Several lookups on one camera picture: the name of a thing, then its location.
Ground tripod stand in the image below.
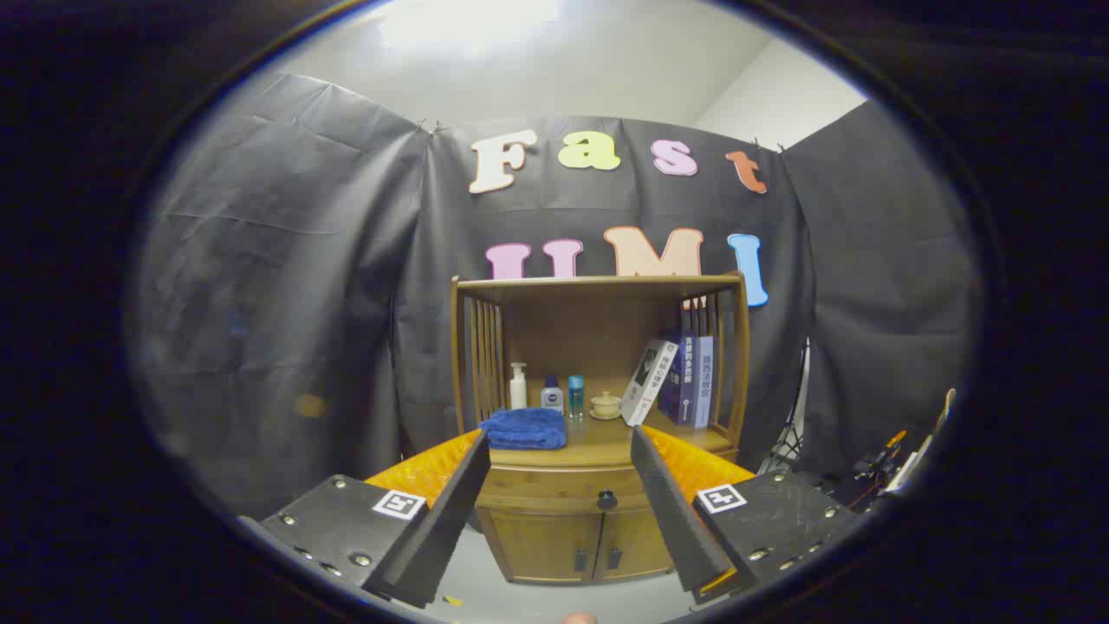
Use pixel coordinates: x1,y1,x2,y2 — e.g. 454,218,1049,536
761,342,811,476

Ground blue folded towel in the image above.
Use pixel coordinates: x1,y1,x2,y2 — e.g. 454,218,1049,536
479,407,568,451

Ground wooden cabinet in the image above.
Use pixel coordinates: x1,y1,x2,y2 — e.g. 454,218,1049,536
451,272,750,585

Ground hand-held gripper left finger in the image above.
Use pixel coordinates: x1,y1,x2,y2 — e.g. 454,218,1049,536
260,429,492,609

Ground wooden countertop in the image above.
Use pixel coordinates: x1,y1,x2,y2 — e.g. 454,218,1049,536
481,403,736,469

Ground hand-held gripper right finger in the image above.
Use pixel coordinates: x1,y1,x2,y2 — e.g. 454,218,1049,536
630,425,859,605

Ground dark blue book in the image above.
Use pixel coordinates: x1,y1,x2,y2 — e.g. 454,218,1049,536
658,334,698,426

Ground white book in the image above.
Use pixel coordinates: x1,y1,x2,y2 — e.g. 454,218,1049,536
620,340,679,427

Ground black equipment with orange parts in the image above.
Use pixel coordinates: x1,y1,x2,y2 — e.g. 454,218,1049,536
832,429,932,512

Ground wooden cabinet door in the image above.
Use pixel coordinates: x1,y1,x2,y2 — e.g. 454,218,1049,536
479,507,599,585
593,507,677,580

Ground pale purple book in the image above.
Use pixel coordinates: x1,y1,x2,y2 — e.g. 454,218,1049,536
693,335,716,429

